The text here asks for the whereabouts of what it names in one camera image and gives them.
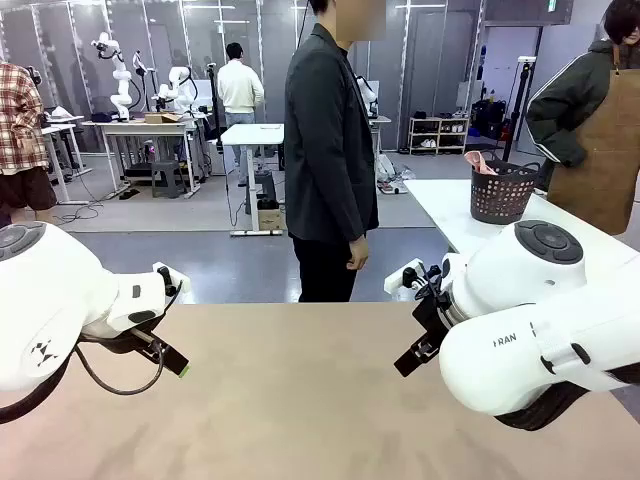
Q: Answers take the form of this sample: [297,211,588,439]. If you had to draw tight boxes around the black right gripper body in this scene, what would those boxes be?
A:
[410,288,454,351]

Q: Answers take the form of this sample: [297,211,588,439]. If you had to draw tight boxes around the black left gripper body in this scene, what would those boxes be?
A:
[79,324,162,357]

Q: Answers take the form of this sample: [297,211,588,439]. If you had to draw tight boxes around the black perforated laundry basket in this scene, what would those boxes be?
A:
[469,159,542,226]

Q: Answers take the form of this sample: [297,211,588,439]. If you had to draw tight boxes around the pink towel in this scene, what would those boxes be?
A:
[463,150,499,176]

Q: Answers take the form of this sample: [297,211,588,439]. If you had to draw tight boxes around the blazer person right forearm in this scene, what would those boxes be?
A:
[329,164,380,244]

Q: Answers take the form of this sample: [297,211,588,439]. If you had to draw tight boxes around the blazer person right hand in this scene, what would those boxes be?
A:
[347,235,370,272]

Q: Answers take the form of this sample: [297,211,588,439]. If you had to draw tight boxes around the white side table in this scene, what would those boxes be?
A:
[403,178,640,269]

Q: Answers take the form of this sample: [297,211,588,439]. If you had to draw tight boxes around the white bags pile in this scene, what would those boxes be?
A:
[377,153,417,195]

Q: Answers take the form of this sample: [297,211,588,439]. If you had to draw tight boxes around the cardboard box on floor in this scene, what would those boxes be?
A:
[257,207,286,232]

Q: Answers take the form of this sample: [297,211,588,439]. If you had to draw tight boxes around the grey step stool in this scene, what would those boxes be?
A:
[151,159,187,200]

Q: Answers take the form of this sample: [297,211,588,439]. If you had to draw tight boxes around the wooden shoe rack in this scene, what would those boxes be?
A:
[408,116,471,156]

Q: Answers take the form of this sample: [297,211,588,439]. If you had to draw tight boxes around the person in dark blazer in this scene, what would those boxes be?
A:
[283,0,387,304]

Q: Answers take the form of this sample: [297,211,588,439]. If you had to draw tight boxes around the white robot workbench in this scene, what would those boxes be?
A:
[82,118,201,200]

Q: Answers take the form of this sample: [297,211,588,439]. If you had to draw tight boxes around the white desk with clutter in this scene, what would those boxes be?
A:
[40,113,94,206]

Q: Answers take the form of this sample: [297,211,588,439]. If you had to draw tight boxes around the person in brown apron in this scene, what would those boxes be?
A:
[525,0,640,236]

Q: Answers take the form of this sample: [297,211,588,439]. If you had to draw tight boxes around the white standing desk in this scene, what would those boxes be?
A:
[219,123,286,237]

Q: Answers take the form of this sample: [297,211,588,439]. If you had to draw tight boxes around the person in plaid shirt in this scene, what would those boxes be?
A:
[0,59,59,227]

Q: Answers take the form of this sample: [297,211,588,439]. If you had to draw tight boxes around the person in white sweater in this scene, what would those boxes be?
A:
[217,42,265,187]

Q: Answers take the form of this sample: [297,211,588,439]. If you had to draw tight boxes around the thin black cable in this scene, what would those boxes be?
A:
[73,279,185,396]

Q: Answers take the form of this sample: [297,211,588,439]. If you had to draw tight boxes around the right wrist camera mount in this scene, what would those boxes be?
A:
[383,258,451,301]

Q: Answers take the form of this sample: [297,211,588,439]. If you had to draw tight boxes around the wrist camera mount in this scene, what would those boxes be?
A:
[383,258,451,301]
[152,261,192,297]

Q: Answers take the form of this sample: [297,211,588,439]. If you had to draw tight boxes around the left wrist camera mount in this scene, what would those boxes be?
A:
[152,261,192,297]

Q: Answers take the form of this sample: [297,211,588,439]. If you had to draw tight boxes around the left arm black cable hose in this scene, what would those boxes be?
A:
[0,364,71,426]

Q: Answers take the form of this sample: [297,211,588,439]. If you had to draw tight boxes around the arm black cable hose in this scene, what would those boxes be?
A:
[0,364,71,426]
[494,367,640,432]

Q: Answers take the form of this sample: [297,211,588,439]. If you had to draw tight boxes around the black floor cables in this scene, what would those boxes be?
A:
[49,199,105,226]

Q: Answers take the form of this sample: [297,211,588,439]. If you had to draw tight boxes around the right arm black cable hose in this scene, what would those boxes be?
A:
[494,367,640,432]

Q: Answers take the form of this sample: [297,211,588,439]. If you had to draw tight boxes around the black camera tripod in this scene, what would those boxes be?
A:
[206,63,227,152]

